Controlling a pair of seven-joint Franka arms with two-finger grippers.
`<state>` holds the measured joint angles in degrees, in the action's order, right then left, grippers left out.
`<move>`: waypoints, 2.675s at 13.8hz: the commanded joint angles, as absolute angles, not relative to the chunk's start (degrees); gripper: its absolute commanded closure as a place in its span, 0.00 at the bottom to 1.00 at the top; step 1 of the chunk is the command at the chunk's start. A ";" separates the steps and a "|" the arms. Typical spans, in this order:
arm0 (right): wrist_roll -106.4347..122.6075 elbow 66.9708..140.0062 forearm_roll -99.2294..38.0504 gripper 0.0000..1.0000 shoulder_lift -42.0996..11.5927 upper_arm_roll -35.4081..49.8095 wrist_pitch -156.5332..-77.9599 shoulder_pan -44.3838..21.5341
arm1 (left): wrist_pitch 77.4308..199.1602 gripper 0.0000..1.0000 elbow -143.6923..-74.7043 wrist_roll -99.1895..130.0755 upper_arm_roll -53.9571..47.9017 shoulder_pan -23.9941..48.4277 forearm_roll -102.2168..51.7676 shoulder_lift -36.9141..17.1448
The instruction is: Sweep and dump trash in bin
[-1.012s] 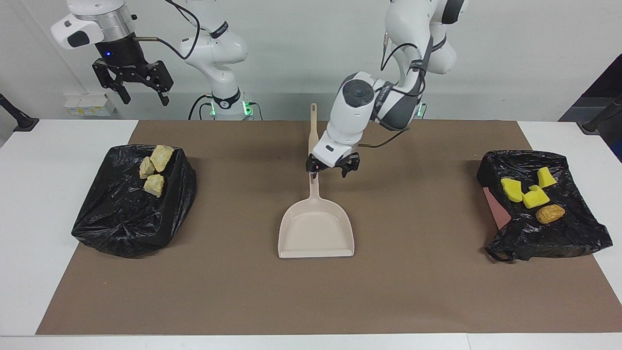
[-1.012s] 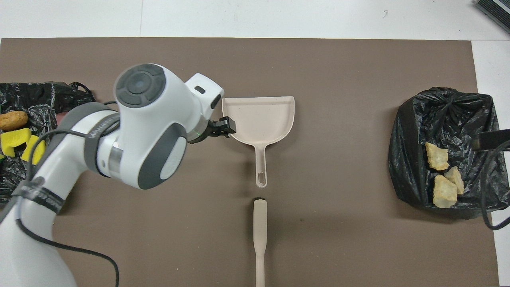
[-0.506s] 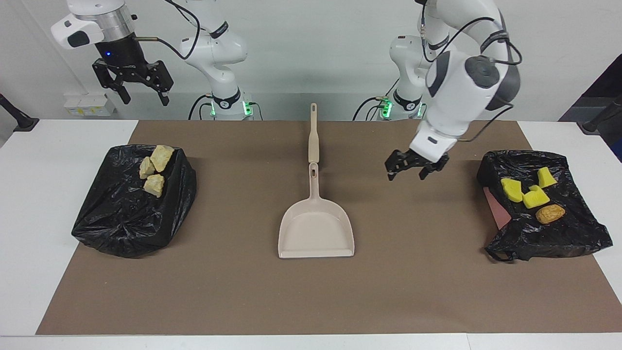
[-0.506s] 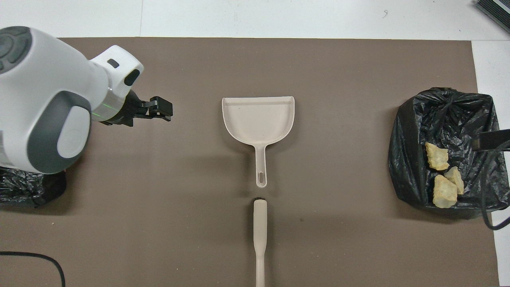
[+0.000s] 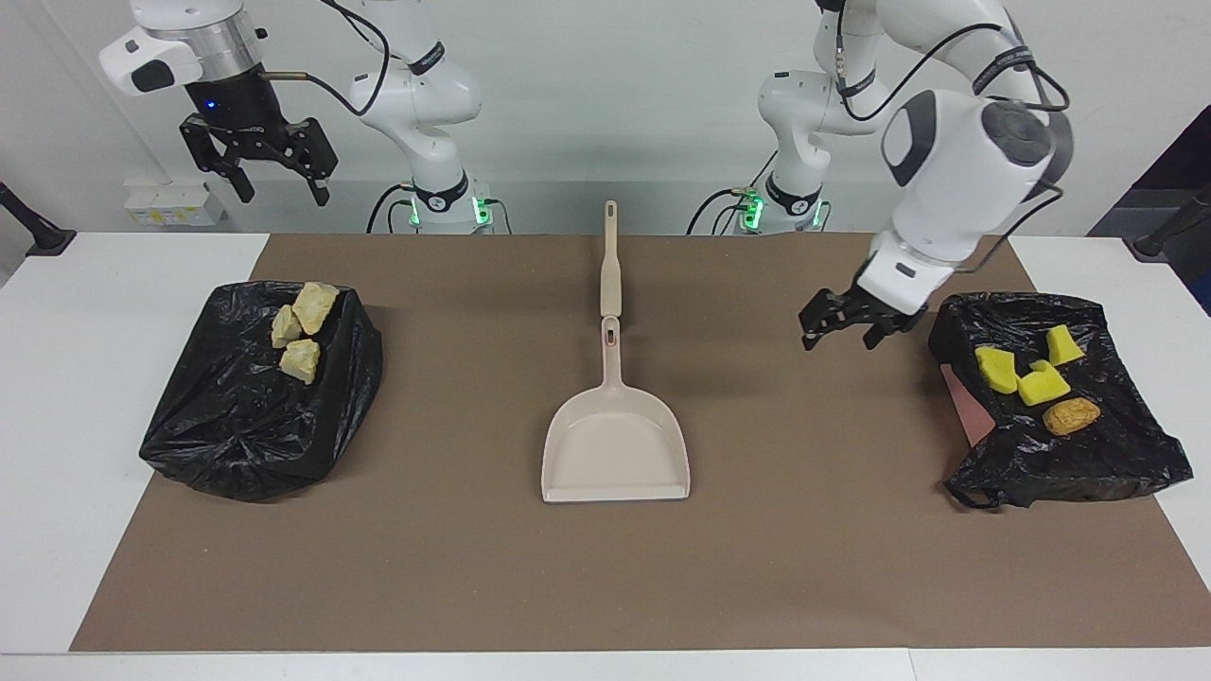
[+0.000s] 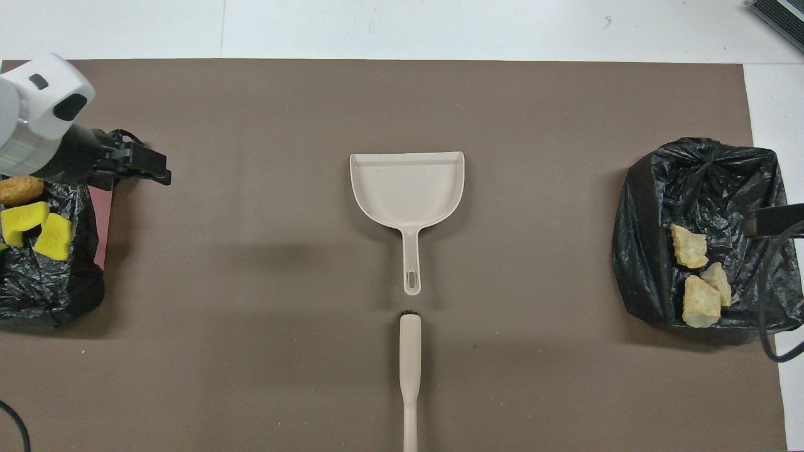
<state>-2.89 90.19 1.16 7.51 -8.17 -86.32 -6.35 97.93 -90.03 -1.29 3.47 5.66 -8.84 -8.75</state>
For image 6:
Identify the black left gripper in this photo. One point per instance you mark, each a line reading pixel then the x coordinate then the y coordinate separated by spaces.
pixel 78 160

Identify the croissant pastry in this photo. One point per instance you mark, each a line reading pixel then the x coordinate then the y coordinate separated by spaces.
pixel 719 282
pixel 689 246
pixel 700 304

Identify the yellow sponge piece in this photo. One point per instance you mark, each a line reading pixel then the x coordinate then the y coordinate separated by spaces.
pixel 22 221
pixel 53 237

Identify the brown bread roll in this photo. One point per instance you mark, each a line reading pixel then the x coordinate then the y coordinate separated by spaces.
pixel 19 190

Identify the beige plastic dustpan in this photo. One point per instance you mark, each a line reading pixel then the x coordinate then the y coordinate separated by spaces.
pixel 408 188

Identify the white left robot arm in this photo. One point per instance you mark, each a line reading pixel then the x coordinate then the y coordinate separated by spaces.
pixel 31 94

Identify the pink bin box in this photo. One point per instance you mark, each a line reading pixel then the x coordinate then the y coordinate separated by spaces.
pixel 103 238

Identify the large bin with black bag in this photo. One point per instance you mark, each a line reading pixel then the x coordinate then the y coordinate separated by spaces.
pixel 647 207

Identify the black bag on pink bin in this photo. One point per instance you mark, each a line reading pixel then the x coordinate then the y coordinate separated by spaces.
pixel 38 289

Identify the black ribbed device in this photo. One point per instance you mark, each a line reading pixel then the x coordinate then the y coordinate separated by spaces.
pixel 782 19

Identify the brown table mat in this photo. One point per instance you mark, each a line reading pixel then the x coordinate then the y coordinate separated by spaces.
pixel 402 94

